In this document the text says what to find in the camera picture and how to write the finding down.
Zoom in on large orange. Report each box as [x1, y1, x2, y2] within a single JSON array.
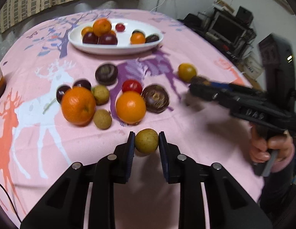
[[93, 18, 112, 37], [61, 87, 96, 126]]

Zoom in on black monitor on rack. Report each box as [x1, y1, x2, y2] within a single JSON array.
[[207, 11, 246, 44]]

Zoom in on orange mandarin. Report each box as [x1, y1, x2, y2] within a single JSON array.
[[130, 32, 145, 44]]

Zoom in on person right hand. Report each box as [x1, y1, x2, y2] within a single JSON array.
[[249, 123, 295, 173]]

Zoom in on longan beside big orange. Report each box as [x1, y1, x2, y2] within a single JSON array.
[[91, 85, 110, 106]]

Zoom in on small orange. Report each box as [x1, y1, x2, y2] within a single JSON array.
[[115, 91, 146, 125]]

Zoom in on pink deer print tablecloth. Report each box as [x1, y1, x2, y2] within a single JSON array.
[[0, 9, 263, 227]]

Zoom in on white oval plate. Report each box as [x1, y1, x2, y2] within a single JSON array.
[[68, 18, 164, 56]]

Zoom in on red cherry tomato back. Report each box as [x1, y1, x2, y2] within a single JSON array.
[[115, 23, 125, 32]]

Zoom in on red cherry tomato front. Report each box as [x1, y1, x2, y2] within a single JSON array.
[[122, 79, 143, 94]]

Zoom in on red cherry tomato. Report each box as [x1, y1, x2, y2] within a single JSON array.
[[122, 79, 143, 94], [115, 23, 125, 32]]

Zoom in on dark chestnut on plate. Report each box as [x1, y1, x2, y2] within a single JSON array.
[[145, 34, 160, 44]]

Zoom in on dark water chestnut back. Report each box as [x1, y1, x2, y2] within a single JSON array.
[[95, 63, 118, 86]]

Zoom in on longan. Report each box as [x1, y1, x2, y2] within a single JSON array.
[[91, 85, 110, 106], [135, 128, 158, 155], [93, 109, 112, 130]]

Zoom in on yellow orange citrus front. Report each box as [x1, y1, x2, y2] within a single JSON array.
[[81, 26, 93, 37]]

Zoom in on dark plum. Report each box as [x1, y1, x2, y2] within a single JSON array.
[[99, 34, 118, 45], [82, 32, 99, 44]]

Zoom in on yellow cherry tomato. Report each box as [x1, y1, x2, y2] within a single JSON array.
[[177, 63, 197, 83]]

